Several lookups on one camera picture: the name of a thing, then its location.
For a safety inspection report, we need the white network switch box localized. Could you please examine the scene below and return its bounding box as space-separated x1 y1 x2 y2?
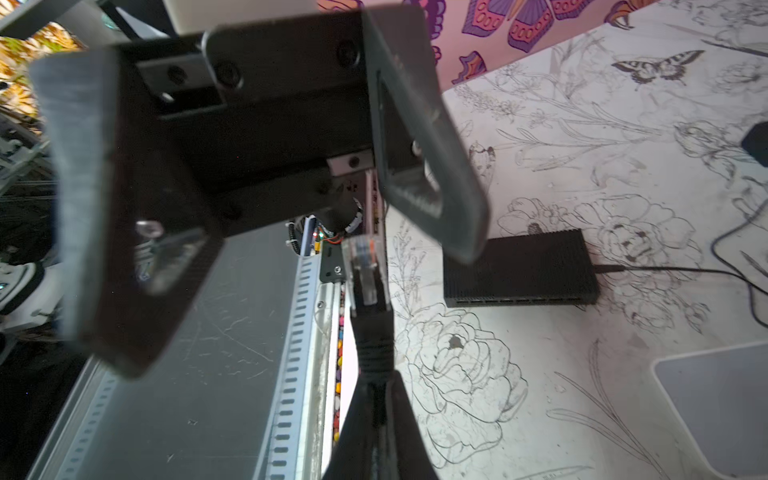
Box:
650 341 767 479

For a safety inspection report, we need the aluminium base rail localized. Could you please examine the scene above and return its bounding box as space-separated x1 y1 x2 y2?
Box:
29 222 355 479

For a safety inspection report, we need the black ethernet cable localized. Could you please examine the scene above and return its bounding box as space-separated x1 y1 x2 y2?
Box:
341 233 397 385

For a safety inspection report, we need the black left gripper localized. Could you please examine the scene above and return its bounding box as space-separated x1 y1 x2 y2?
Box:
29 4 490 378

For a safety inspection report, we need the black network switch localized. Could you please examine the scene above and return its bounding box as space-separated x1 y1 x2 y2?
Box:
443 229 599 308

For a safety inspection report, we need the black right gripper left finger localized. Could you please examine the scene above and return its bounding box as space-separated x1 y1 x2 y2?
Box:
323 377 374 480

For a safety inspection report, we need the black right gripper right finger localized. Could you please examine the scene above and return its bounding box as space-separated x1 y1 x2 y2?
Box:
385 371 438 480

